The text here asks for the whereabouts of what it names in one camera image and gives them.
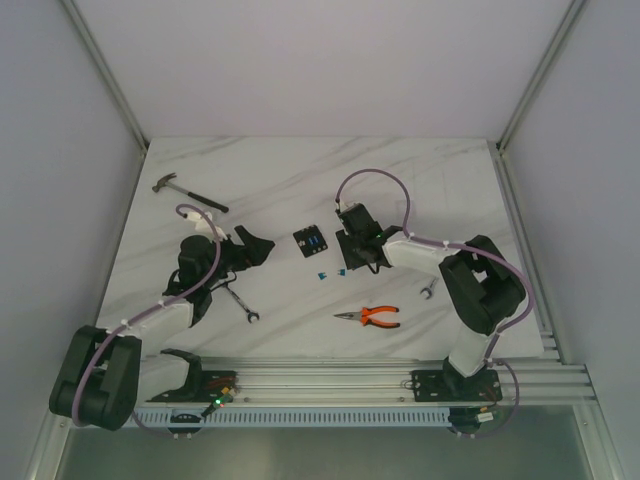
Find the right silver wrench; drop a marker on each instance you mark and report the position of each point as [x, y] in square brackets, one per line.
[427, 292]

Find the aluminium frame post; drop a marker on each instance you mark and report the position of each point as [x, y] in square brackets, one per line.
[87, 38]
[544, 67]

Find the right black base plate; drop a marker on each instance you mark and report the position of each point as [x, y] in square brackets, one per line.
[444, 386]

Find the left silver wrench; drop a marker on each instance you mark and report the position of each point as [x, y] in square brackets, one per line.
[251, 315]

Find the right aluminium frame post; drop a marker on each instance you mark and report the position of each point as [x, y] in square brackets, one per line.
[544, 67]

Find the left aluminium frame post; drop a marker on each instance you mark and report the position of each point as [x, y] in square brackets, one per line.
[87, 38]

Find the white slotted cable duct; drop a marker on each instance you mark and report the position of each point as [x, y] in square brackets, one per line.
[293, 417]

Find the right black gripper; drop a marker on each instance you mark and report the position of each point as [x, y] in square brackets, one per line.
[350, 260]

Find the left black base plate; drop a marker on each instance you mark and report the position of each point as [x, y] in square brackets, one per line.
[204, 387]

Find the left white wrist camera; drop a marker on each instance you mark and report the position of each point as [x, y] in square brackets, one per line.
[204, 225]

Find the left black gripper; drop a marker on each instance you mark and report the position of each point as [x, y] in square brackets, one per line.
[239, 248]

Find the aluminium mounting rail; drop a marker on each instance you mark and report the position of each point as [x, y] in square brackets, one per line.
[364, 382]

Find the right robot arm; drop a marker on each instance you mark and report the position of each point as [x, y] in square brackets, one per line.
[483, 290]

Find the claw hammer black handle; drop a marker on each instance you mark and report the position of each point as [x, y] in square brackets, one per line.
[167, 181]

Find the orange handled needle-nose pliers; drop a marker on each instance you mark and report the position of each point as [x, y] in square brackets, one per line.
[367, 316]

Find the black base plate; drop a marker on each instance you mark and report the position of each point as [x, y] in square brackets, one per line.
[444, 386]
[204, 387]

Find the silver wrench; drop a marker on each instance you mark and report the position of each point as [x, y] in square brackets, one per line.
[427, 292]
[251, 315]

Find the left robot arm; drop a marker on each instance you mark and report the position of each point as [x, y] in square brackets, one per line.
[107, 372]

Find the black fuse box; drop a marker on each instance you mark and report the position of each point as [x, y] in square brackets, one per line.
[310, 241]

